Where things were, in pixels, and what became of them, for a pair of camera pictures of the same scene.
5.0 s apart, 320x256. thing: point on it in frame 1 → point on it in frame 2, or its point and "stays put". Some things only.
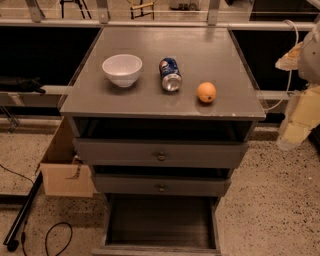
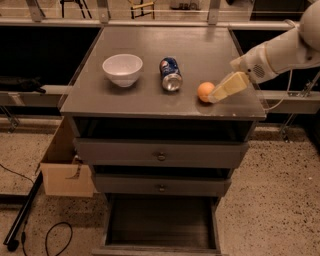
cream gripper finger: (290, 60) → (238, 65)
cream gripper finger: (306, 117) → (234, 84)
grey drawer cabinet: (161, 116) stays put
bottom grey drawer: (159, 225) stays put
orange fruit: (206, 91) stays put
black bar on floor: (11, 238) stays put
